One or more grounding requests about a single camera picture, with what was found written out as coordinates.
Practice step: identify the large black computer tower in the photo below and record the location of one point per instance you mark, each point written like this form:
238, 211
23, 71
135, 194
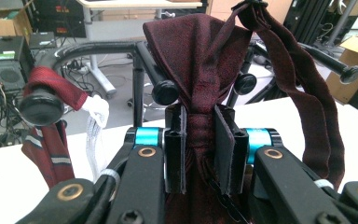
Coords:
6, 65

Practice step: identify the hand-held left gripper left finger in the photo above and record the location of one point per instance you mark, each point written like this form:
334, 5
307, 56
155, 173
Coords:
174, 149

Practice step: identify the small black computer tower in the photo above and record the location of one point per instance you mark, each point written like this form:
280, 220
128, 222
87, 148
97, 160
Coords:
42, 39

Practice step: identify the white desk leg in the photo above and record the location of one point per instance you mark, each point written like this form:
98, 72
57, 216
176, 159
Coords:
98, 68

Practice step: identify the plain maroon bow tie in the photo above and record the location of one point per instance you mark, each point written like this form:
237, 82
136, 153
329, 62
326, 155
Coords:
199, 62

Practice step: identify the black rack instrument red display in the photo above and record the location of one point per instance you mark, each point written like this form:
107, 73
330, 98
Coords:
59, 18

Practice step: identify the large open cardboard box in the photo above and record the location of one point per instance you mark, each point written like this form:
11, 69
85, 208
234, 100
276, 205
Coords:
351, 71

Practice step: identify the white foam mat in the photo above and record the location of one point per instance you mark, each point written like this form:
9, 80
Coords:
292, 124

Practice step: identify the black metal frame stand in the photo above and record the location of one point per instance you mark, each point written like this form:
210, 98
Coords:
304, 18

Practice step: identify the white desk top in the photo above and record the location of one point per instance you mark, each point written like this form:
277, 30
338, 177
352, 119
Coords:
136, 4

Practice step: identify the black peg rack wooden base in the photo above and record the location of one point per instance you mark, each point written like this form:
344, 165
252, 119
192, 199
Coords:
105, 49

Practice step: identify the cardboard box with green item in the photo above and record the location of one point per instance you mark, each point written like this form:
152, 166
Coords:
0, 26

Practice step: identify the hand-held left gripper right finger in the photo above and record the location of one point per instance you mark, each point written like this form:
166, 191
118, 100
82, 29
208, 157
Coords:
230, 149

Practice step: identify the striped maroon bow tie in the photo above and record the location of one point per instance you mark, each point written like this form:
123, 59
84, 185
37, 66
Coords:
57, 90

